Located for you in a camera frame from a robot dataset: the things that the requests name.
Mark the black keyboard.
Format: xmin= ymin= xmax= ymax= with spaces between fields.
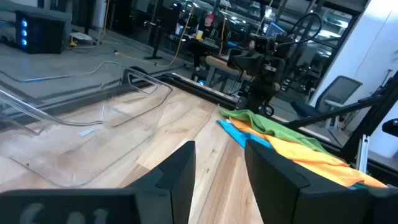
xmin=15 ymin=11 xmax=68 ymax=55

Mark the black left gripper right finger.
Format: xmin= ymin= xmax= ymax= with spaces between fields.
xmin=244 ymin=139 xmax=398 ymax=224

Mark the yellow cable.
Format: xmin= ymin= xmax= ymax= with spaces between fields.
xmin=114 ymin=4 xmax=195 ymax=68

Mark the wooden workbench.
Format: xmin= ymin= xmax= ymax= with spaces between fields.
xmin=205 ymin=55 xmax=253 ymax=91

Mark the orange microfiber towel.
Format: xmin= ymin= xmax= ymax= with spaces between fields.
xmin=228 ymin=116 xmax=388 ymax=189

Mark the green microfiber towel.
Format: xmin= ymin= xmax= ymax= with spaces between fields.
xmin=217 ymin=105 xmax=330 ymax=155

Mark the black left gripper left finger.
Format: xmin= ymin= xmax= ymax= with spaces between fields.
xmin=0 ymin=140 xmax=197 ymax=224

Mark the black floor stand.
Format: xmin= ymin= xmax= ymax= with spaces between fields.
xmin=144 ymin=20 xmax=164 ymax=61

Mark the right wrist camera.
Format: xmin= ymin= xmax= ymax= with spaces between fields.
xmin=248 ymin=33 xmax=278 ymax=54

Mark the black frame post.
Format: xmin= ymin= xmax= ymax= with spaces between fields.
xmin=340 ymin=71 xmax=398 ymax=164

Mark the blue microfiber towel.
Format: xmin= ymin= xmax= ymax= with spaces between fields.
xmin=216 ymin=119 xmax=274 ymax=149

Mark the black diagonal frame brace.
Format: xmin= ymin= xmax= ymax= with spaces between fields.
xmin=282 ymin=95 xmax=384 ymax=130

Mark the aluminium frame bracket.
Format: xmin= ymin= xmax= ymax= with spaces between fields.
xmin=356 ymin=134 xmax=371 ymax=174

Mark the grey mesh office chair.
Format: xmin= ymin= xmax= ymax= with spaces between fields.
xmin=291 ymin=75 xmax=363 ymax=129

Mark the white floor cable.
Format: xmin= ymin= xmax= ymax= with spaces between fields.
xmin=0 ymin=60 xmax=131 ymax=83

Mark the clear plastic bin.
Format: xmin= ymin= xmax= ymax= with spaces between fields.
xmin=0 ymin=60 xmax=174 ymax=188

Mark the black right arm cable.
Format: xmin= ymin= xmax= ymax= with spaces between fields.
xmin=276 ymin=12 xmax=324 ymax=48

